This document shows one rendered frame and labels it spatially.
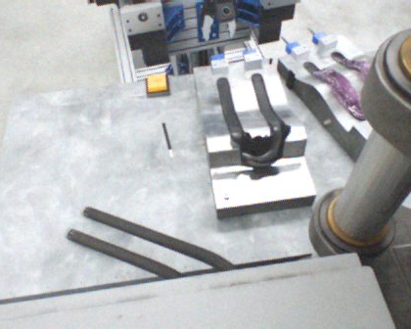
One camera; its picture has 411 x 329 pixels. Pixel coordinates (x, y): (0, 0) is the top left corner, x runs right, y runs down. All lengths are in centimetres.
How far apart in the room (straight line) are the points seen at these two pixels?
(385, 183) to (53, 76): 256
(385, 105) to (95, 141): 104
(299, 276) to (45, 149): 109
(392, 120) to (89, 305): 26
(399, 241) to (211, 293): 31
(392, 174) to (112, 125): 101
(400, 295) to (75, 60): 262
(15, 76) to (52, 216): 188
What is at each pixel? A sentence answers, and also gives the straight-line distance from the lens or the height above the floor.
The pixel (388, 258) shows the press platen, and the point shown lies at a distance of 52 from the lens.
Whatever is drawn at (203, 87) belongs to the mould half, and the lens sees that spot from 122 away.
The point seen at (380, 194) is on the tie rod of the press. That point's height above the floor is 140.
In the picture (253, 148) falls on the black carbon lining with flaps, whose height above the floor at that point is 91.
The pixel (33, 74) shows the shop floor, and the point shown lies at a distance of 289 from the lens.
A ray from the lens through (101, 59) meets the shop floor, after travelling 283.
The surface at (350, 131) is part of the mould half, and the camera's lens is 116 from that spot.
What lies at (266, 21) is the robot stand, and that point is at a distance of 158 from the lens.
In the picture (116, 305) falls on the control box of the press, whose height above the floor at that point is 147.
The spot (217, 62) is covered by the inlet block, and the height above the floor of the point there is 92.
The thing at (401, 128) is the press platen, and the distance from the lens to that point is 32.
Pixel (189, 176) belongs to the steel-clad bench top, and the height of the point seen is 80.
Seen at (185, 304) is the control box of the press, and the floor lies 147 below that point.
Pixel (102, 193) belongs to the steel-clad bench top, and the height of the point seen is 80.
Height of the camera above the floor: 174
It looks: 55 degrees down
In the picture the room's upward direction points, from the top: 5 degrees counter-clockwise
